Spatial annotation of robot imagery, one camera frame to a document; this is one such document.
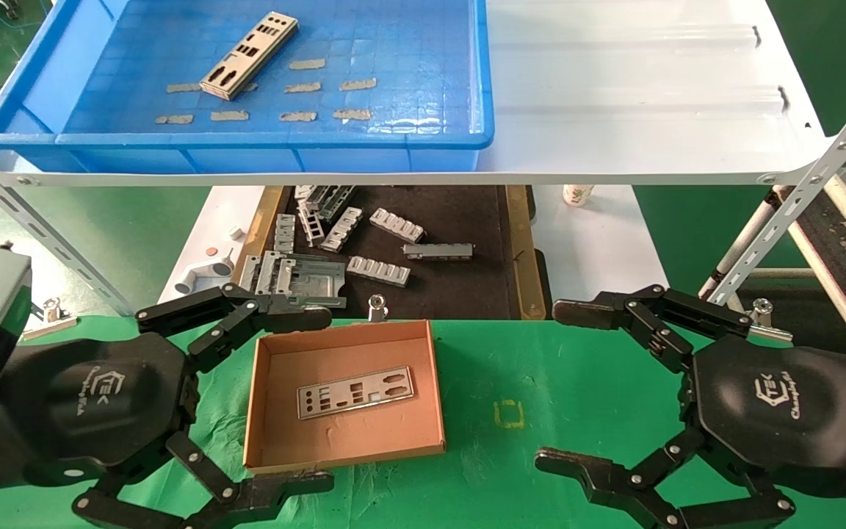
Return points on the metal I/O shield plate stack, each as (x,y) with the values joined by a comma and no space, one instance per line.
(236,65)

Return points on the green table cloth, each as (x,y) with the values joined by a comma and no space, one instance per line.
(540,382)

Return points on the silver slotted metal strip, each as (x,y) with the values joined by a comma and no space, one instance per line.
(311,222)

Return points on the large flat grey metal plate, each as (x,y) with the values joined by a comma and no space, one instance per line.
(316,283)

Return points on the dark long metal bracket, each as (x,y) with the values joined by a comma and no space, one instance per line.
(438,251)

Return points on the silver ribbed metal bracket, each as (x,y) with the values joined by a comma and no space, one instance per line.
(342,229)

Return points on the white PVC pipe fitting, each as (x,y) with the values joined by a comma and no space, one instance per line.
(206,273)

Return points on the grey finned metal block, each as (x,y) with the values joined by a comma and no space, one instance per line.
(397,225)
(379,271)

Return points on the white tube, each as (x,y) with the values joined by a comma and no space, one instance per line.
(746,242)

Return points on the silver binder clip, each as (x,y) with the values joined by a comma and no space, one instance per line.
(764,323)
(52,317)
(377,310)

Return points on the printed paper cup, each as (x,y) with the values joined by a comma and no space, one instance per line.
(577,195)

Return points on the blue plastic tray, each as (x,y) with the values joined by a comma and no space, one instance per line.
(423,147)

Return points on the grey tape strip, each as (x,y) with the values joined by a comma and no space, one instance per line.
(297,116)
(358,84)
(352,114)
(183,87)
(229,115)
(302,87)
(174,118)
(307,64)

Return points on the dark grey metal bracket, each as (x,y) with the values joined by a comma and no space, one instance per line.
(335,200)

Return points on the silver perforated metal plate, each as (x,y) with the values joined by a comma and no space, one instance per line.
(249,273)
(285,234)
(270,273)

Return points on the grey slotted shelf post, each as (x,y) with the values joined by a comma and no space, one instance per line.
(775,217)
(41,230)

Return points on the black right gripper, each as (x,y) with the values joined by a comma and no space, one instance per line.
(775,397)

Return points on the small silver metal bracket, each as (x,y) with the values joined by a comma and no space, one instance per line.
(303,192)

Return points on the white metal shelf board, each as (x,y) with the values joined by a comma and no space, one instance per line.
(614,110)

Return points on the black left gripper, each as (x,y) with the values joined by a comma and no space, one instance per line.
(100,397)

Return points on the brown cardboard box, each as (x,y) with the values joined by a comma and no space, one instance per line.
(283,433)

